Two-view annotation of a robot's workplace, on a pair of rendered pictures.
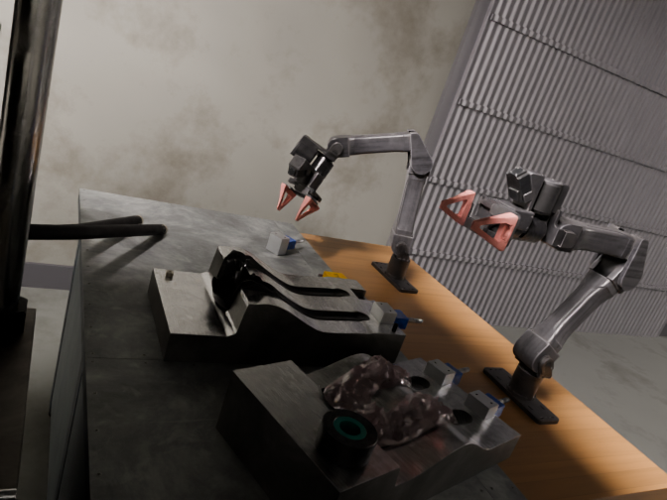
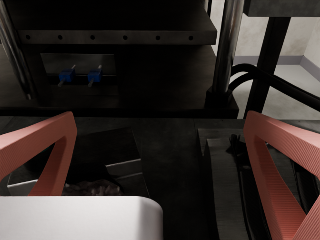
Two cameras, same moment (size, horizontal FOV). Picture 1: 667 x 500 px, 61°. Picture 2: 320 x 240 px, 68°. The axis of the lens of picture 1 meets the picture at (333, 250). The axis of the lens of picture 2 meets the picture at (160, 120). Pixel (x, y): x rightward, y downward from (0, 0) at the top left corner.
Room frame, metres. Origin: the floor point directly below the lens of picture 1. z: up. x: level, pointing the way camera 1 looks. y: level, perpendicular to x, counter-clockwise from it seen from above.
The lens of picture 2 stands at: (1.05, -0.28, 1.28)
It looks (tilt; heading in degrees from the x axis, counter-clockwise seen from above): 37 degrees down; 121
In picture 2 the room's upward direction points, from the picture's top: straight up
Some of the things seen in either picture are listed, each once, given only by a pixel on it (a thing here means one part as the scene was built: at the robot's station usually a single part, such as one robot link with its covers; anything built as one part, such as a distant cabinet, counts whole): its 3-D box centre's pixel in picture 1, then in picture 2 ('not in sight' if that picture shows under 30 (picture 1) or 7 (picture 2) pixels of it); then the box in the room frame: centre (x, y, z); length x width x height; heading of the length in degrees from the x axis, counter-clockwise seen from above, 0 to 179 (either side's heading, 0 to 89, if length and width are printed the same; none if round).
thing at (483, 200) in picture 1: (503, 222); not in sight; (1.05, -0.29, 1.20); 0.10 x 0.07 x 0.07; 31
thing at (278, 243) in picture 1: (288, 242); not in sight; (1.63, 0.14, 0.83); 0.13 x 0.05 x 0.05; 148
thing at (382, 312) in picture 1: (399, 318); not in sight; (1.19, -0.19, 0.89); 0.13 x 0.05 x 0.05; 120
